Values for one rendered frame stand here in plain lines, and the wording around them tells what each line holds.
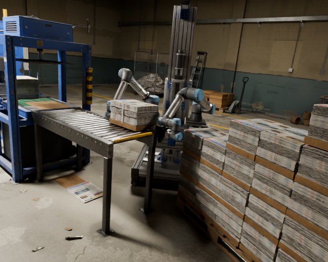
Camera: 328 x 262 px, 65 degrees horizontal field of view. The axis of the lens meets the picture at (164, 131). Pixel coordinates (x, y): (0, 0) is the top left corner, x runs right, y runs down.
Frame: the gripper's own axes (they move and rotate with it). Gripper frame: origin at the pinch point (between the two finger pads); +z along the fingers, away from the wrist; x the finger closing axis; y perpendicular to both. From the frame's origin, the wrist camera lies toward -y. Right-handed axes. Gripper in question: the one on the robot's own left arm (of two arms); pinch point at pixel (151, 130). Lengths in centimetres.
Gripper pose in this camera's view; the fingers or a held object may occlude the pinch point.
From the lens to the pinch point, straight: 251.8
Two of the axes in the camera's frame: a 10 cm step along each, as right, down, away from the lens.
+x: -6.5, 1.4, -7.4
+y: 0.9, -9.6, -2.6
